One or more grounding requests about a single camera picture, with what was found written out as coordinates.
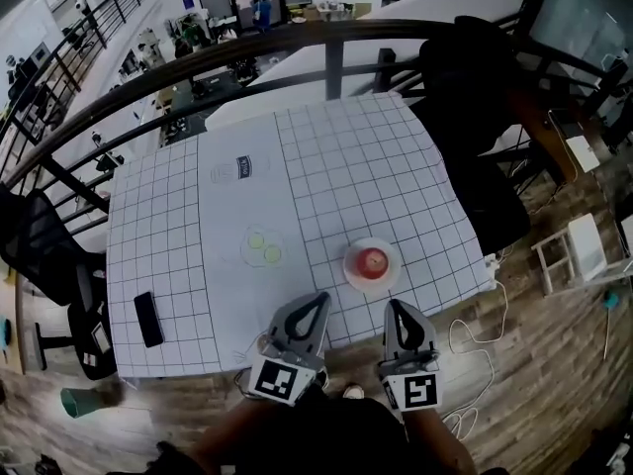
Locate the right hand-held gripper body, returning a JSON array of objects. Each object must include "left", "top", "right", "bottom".
[{"left": 378, "top": 345, "right": 442, "bottom": 413}]

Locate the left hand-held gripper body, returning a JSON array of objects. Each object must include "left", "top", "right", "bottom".
[{"left": 246, "top": 331, "right": 327, "bottom": 408}]

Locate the white plate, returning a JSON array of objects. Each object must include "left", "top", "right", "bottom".
[{"left": 342, "top": 237, "right": 402, "bottom": 295}]

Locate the red apple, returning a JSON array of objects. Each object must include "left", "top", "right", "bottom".
[{"left": 354, "top": 247, "right": 390, "bottom": 280}]

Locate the person's left forearm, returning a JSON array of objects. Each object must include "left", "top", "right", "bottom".
[{"left": 190, "top": 396, "right": 298, "bottom": 475}]

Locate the person's right forearm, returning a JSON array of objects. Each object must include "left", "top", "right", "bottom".
[{"left": 401, "top": 407, "right": 479, "bottom": 475}]

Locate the person's black clothing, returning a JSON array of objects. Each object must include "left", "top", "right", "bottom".
[{"left": 217, "top": 381, "right": 411, "bottom": 475}]

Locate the black smartphone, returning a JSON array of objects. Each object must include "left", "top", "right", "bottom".
[{"left": 133, "top": 291, "right": 166, "bottom": 349}]

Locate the white checkered tablecloth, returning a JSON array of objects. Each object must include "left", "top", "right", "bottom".
[{"left": 105, "top": 91, "right": 496, "bottom": 380}]

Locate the small white-framed screen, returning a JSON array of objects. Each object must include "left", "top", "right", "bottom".
[{"left": 90, "top": 323, "right": 114, "bottom": 354}]

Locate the white wooden stool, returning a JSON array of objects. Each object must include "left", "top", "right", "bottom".
[{"left": 531, "top": 213, "right": 610, "bottom": 297}]

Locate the green plastic cup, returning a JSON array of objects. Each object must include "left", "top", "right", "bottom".
[{"left": 59, "top": 386, "right": 101, "bottom": 420}]

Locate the black chair with dark jacket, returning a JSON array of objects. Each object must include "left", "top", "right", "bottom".
[{"left": 417, "top": 15, "right": 533, "bottom": 256}]

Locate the brown wooden desk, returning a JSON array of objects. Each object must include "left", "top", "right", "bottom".
[{"left": 503, "top": 86, "right": 600, "bottom": 186}]

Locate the white flat box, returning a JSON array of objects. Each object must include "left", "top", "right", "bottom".
[{"left": 565, "top": 136, "right": 602, "bottom": 174}]

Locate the black mesh office chair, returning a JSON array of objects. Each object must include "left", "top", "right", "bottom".
[{"left": 0, "top": 185, "right": 120, "bottom": 383}]

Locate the curved dark metal railing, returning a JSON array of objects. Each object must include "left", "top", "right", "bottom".
[{"left": 0, "top": 17, "right": 633, "bottom": 227}]

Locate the white cable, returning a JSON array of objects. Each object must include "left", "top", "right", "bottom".
[{"left": 441, "top": 278, "right": 510, "bottom": 440}]

